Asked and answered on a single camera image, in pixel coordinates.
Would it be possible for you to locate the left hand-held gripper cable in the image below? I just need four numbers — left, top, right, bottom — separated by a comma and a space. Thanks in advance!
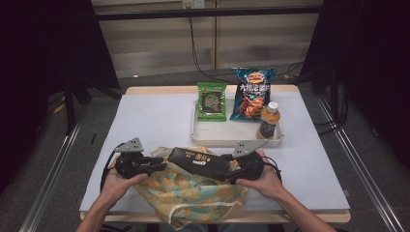
100, 143, 126, 191

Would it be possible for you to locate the black snack packet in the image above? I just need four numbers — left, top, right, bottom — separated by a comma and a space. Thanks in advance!
167, 147, 232, 182

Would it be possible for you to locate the black metal stand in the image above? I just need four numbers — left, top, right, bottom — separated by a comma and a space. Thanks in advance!
63, 76, 124, 135
291, 64, 346, 125

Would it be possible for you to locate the orange and teal fabric bag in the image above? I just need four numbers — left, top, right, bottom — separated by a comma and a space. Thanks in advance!
134, 146, 249, 231

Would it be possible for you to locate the orange juice bottle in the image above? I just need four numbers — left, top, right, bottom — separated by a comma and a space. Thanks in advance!
255, 101, 281, 140

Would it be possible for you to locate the hand-held gripper cable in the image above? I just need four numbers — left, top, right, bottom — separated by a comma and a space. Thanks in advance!
262, 156, 283, 182
100, 143, 126, 191

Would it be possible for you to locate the dark curtain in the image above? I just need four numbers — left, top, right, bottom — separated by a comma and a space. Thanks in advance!
299, 0, 410, 170
0, 0, 121, 194

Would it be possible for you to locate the black floor cable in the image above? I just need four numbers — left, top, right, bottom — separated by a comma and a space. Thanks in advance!
313, 93, 351, 136

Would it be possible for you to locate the person's right hand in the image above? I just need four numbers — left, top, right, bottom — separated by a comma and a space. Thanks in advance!
236, 149, 287, 202

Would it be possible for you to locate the person's left hand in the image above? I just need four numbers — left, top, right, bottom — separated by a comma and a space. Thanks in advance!
101, 156, 150, 208

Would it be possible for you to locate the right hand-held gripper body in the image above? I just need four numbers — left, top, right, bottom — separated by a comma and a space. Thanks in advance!
228, 139, 269, 186

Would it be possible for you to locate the blue chip bag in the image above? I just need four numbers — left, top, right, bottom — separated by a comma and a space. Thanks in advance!
229, 67, 278, 123

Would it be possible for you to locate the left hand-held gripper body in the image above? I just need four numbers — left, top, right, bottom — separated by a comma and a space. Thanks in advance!
114, 137, 153, 180

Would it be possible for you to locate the person's clothing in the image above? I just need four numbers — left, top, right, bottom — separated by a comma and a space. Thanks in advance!
159, 223, 269, 232

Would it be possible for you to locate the black wall cable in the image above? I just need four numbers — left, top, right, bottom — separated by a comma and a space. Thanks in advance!
188, 16, 305, 86

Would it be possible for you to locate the aluminium floor rail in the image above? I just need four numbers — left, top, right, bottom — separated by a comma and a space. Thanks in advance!
316, 95, 404, 232
18, 105, 89, 232

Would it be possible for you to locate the white wall socket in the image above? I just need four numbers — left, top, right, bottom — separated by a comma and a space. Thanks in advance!
182, 0, 206, 10

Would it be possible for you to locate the black horizontal bar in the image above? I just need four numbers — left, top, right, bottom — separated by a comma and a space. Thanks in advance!
96, 5, 324, 21

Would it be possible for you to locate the pale blue table mat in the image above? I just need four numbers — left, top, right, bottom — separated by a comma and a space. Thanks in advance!
79, 91, 351, 214

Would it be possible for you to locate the wooden table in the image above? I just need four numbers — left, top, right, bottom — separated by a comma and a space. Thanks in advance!
79, 84, 352, 224

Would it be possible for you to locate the right hand-held gripper cable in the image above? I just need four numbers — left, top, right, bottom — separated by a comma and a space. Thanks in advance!
262, 156, 283, 182

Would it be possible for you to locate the white plastic tray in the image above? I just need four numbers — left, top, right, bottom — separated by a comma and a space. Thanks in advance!
190, 98, 285, 149

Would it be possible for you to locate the green snack packet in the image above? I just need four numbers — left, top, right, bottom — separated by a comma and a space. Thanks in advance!
196, 81, 228, 123

